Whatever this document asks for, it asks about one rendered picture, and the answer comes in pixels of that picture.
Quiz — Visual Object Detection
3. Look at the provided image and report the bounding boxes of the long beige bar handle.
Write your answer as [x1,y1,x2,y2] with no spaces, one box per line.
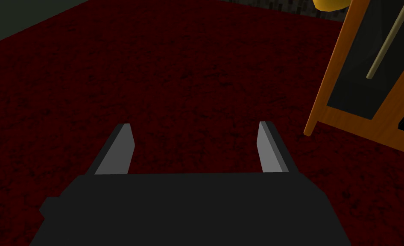
[366,0,404,80]

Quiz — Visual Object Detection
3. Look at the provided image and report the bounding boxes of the orange wooden glass-front cupboard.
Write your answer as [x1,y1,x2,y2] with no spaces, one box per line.
[303,0,404,158]

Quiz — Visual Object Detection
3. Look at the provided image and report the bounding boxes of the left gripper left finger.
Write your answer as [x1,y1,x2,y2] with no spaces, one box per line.
[85,123,136,176]

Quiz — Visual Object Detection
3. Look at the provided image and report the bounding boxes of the yellow round object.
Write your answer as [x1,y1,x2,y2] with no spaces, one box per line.
[312,0,351,12]

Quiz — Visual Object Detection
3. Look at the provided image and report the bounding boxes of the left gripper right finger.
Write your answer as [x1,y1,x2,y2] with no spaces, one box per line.
[256,121,299,173]

